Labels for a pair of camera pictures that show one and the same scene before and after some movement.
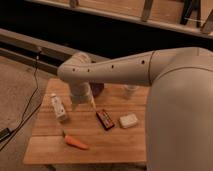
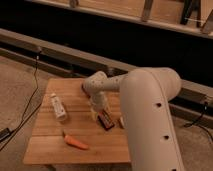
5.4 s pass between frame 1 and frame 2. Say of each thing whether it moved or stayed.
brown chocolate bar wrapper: stayed
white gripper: moved
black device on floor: stayed
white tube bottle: stayed
